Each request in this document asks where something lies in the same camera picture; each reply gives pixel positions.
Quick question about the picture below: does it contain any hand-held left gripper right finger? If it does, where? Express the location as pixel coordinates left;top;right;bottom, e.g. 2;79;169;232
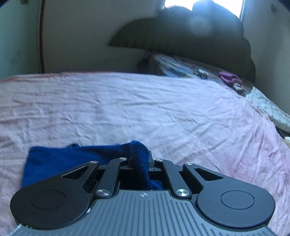
148;151;224;200

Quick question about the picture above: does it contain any brown wall cable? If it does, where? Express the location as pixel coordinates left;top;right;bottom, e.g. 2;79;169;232
39;0;45;73

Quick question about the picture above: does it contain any white patterned quilt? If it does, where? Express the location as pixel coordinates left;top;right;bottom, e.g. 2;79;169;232
246;87;290;134

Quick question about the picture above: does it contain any blue fleece garment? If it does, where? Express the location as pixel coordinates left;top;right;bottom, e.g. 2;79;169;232
21;140;164;191

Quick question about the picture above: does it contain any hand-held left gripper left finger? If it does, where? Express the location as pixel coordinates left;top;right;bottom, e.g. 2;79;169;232
60;156;134;200

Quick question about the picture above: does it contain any purple cloth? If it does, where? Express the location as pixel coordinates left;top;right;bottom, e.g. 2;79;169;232
218;71;242;86

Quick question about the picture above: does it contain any patterned pillow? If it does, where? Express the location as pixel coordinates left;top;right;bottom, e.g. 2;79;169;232
138;53;254;92

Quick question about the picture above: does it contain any dark cloth pile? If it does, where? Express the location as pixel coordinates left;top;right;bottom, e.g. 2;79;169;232
108;0;257;81

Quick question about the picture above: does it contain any pink bed sheet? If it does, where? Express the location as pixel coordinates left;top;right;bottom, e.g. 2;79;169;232
0;71;290;236

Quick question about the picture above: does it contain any window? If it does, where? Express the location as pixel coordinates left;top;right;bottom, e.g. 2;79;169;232
164;0;247;19

